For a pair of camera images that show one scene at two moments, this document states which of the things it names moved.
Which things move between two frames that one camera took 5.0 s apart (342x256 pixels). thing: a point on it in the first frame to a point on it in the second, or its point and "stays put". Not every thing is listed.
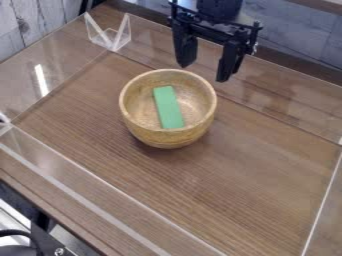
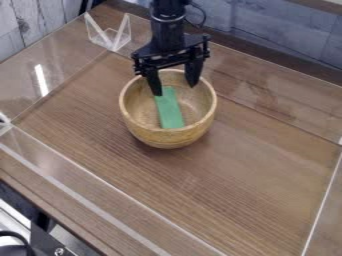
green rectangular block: x=169 y=107 stays put
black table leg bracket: x=44 y=244 stays put
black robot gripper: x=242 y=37 to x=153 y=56
